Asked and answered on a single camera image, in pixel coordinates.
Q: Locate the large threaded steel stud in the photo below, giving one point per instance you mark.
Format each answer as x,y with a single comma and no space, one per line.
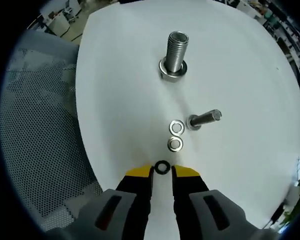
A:
176,52

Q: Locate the storage shelf with white bins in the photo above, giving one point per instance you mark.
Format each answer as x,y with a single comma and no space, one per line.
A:
290,37

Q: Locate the grey mesh office chair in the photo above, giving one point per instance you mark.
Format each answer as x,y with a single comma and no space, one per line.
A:
40,125

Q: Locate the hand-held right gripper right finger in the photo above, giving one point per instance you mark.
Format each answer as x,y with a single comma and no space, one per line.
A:
215,215

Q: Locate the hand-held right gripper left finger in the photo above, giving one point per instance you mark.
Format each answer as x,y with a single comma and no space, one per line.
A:
115,212

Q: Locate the small threaded steel stud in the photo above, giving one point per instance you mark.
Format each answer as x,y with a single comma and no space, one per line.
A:
206,118

